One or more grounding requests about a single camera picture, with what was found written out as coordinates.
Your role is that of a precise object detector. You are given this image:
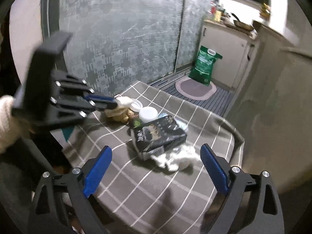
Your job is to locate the black snack packet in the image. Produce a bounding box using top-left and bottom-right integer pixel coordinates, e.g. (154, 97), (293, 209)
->
(131, 115), (187, 161)

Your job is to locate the white tissue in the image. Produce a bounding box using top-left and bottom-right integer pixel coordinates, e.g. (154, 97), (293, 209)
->
(150, 144), (201, 172)

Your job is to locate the white sleeved left forearm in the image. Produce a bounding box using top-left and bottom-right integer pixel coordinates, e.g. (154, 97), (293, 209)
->
(0, 95), (30, 154)

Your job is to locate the white kitchen cabinet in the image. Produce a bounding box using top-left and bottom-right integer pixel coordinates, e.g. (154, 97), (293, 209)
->
(199, 20), (255, 90)

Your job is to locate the ginger root piece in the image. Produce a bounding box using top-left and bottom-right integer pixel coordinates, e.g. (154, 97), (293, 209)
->
(104, 107), (134, 124)

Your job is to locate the green avocado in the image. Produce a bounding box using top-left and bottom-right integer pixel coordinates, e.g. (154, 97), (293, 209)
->
(131, 117), (143, 128)

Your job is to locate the white round lid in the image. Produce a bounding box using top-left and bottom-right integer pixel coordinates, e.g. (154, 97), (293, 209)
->
(139, 106), (158, 123)

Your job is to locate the grey checked tablecloth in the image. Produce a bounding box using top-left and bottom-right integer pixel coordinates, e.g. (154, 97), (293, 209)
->
(53, 81), (244, 233)

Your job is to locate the frosted patterned sliding door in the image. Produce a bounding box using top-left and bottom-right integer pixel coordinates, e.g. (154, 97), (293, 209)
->
(41, 0), (212, 95)

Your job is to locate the blue white tissue pack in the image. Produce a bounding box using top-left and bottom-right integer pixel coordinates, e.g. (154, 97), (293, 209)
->
(158, 113), (188, 133)

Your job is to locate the oval pink grey mat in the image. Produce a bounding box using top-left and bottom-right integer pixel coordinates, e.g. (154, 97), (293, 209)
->
(175, 76), (217, 101)

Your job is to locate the green rice bag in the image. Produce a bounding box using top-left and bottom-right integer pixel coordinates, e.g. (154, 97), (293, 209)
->
(189, 46), (223, 86)

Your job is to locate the beige refrigerator side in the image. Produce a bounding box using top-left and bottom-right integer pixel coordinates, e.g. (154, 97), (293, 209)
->
(226, 26), (311, 193)

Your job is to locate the dark slatted floor mat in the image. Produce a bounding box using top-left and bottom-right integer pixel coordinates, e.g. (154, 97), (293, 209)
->
(150, 75), (233, 116)

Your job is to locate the condiment bottles group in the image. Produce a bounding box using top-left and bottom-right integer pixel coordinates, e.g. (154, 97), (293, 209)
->
(208, 1), (230, 23)

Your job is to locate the frying pan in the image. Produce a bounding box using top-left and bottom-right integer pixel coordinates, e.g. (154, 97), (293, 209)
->
(231, 13), (254, 32)

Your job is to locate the wall spice rack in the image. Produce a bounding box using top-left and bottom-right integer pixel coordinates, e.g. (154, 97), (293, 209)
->
(260, 3), (271, 20)

